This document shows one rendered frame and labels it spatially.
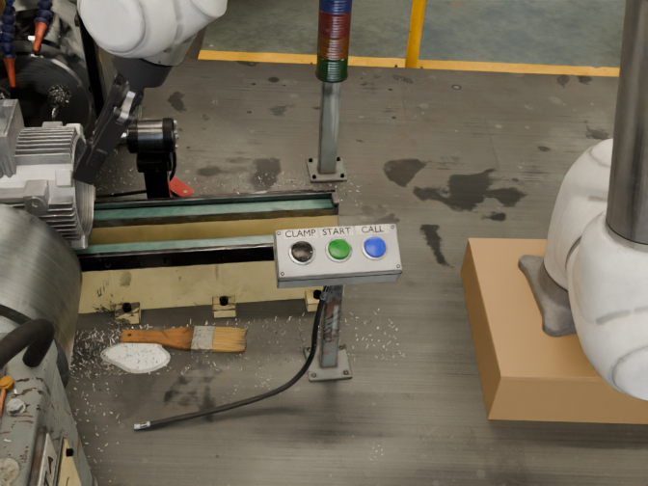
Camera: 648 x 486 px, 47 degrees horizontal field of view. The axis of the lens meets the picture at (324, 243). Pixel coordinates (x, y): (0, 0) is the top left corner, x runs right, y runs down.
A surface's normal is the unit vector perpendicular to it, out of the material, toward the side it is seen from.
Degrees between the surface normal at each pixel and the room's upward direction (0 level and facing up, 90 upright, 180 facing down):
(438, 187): 0
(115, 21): 84
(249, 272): 90
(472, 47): 0
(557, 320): 10
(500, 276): 4
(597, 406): 90
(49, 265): 58
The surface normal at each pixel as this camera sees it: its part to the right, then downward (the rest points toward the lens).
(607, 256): -0.75, -0.21
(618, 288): -0.67, 0.24
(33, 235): 0.71, -0.58
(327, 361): 0.14, 0.66
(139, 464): 0.04, -0.75
